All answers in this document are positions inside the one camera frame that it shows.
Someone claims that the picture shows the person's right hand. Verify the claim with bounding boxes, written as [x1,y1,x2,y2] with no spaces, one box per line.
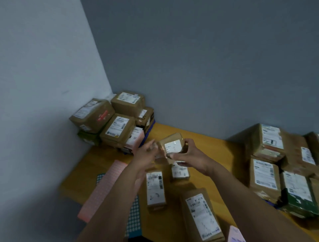
[165,138,218,177]

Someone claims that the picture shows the person's left hand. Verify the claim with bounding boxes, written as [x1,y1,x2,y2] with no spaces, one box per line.
[131,139,160,175]

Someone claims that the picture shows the small tall box white labels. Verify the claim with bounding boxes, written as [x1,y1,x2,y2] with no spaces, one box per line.
[146,170,167,213]

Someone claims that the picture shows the box with black KARRIE band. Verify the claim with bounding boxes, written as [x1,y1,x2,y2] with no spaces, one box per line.
[135,106,155,134]

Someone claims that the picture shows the pink dot sticker sheet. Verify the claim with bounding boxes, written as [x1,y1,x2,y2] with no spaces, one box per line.
[77,159,129,224]

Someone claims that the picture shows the box marked 3-3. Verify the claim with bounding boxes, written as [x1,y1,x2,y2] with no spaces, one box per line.
[180,188,226,242]

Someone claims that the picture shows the teal sticker sheet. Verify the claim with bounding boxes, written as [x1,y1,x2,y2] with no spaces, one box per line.
[96,173,143,239]

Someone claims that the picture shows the box marked 5-3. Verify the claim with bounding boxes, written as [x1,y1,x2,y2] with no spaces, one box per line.
[68,98,116,134]

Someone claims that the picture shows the large pink box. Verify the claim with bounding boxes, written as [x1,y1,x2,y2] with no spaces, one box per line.
[227,225,247,242]

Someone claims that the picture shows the dark green box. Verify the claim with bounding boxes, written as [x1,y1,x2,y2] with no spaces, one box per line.
[281,170,319,219]

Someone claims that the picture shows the person's right forearm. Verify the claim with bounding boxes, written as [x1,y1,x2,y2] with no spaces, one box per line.
[208,162,314,242]

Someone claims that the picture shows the person's left forearm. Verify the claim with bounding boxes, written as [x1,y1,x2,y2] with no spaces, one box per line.
[76,162,150,242]

